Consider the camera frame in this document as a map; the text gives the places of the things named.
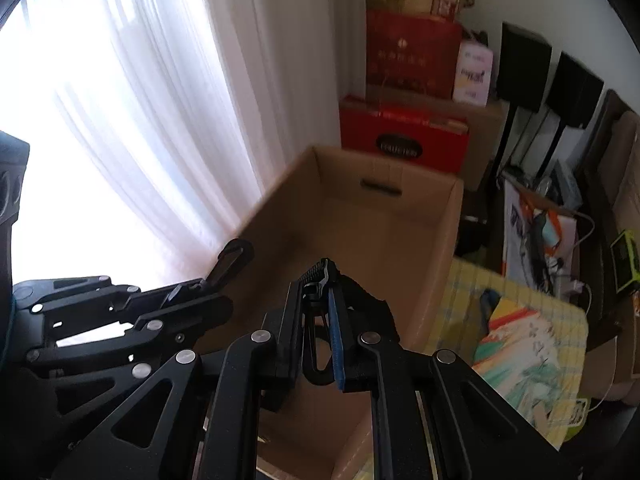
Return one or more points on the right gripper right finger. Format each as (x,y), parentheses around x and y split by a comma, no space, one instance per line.
(352,312)

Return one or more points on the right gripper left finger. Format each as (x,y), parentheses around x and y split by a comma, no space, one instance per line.
(296,328)

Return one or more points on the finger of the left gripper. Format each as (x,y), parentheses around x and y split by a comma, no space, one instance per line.
(232,259)

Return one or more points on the painted paper hand fan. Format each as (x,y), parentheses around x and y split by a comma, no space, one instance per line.
(534,357)

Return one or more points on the yellow plaid tablecloth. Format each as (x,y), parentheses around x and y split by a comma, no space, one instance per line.
(503,415)

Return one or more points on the open cardboard box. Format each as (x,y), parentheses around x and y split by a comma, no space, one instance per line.
(388,225)

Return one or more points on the white sheer curtain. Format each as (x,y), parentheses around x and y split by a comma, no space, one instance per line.
(155,127)

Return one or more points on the white paper bag with items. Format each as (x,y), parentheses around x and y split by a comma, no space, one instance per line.
(539,240)

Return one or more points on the red gift box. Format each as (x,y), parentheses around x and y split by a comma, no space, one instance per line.
(414,135)

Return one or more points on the large brown cardboard box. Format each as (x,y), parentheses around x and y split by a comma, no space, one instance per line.
(485,126)

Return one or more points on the red gift bag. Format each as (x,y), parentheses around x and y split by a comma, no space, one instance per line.
(412,53)

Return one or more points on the green yellow radio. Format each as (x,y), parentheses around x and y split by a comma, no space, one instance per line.
(625,259)

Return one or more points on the white pink box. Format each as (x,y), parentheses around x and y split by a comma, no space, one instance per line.
(473,74)

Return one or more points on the left black speaker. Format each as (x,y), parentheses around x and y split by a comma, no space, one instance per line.
(524,63)

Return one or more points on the black speaker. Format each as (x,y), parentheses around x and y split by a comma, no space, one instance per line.
(573,97)
(524,63)

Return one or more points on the right black speaker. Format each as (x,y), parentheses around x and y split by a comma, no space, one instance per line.
(573,97)

